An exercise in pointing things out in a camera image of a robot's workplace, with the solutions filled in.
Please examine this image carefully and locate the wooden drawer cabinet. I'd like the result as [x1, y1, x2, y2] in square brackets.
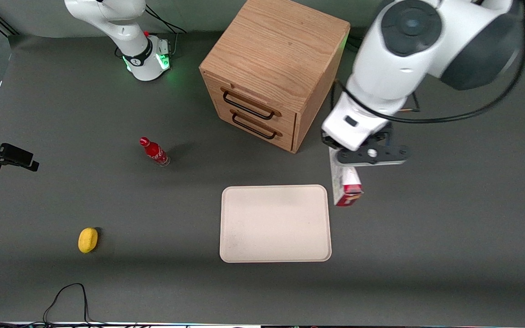
[199, 0, 351, 154]

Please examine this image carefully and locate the wooden drawer front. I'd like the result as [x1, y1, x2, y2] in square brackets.
[218, 85, 297, 136]
[219, 107, 296, 152]

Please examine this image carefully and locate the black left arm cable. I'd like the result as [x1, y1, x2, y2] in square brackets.
[333, 0, 525, 124]

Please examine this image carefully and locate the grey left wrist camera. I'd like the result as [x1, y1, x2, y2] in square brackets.
[335, 145, 410, 167]

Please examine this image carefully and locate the red cola bottle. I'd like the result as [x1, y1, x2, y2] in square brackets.
[139, 136, 171, 167]

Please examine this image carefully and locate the black right arm base cable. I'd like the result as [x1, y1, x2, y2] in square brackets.
[144, 5, 188, 57]

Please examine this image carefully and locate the black frame rail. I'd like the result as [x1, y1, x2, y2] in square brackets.
[0, 8, 19, 37]

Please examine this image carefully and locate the cream rectangular tray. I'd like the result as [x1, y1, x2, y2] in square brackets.
[219, 184, 332, 264]

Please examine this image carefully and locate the black looped table cable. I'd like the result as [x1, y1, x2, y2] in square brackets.
[43, 283, 92, 326]

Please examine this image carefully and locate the black drawer handle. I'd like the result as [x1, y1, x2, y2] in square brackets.
[232, 112, 278, 140]
[223, 90, 276, 121]

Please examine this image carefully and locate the red cookie box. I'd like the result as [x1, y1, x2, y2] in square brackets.
[330, 148, 364, 207]

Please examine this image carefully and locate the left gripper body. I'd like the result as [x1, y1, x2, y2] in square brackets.
[322, 93, 391, 151]

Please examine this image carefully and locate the yellow lemon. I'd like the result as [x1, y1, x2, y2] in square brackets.
[78, 227, 99, 254]

